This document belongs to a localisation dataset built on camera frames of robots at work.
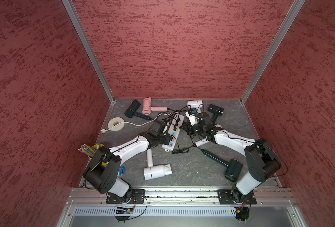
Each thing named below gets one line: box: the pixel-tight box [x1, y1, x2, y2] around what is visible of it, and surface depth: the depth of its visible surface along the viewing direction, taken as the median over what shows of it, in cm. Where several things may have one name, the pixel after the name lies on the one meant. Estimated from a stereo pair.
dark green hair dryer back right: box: [207, 104, 225, 125], surface depth 111 cm
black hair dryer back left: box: [123, 99, 154, 121], surface depth 110 cm
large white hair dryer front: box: [143, 148, 173, 181], surface depth 80 cm
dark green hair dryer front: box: [200, 148, 244, 183], surface depth 83 cm
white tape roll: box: [107, 116, 125, 132], surface depth 105 cm
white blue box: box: [119, 166, 126, 176], surface depth 83 cm
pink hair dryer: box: [141, 97, 168, 115], surface depth 113 cm
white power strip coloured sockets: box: [161, 112, 186, 151], surface depth 99 cm
